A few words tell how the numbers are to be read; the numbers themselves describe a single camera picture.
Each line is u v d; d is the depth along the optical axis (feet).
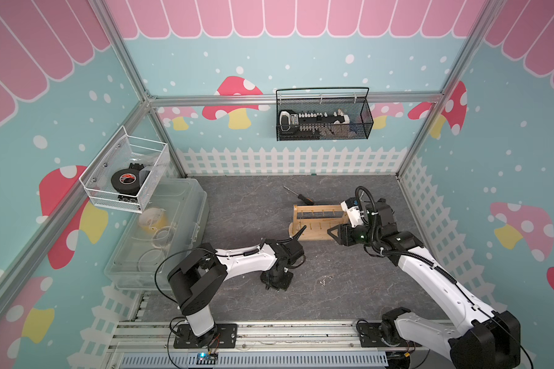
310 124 2.86
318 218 3.44
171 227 2.54
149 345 2.39
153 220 2.59
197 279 1.52
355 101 2.93
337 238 2.38
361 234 2.19
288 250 2.33
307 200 3.57
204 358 2.39
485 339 1.25
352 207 2.29
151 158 2.39
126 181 2.34
